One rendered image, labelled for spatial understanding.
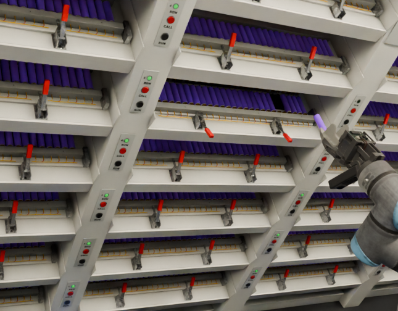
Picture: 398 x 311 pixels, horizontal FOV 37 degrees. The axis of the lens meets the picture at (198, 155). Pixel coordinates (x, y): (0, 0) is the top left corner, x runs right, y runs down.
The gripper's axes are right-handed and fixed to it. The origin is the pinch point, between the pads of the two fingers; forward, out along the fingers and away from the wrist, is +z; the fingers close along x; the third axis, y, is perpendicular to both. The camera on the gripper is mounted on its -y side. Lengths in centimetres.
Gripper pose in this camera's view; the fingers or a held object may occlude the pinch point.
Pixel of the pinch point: (324, 133)
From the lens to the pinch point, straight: 169.6
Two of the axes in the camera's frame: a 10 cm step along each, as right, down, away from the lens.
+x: -8.6, -0.4, -5.2
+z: -3.9, -6.1, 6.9
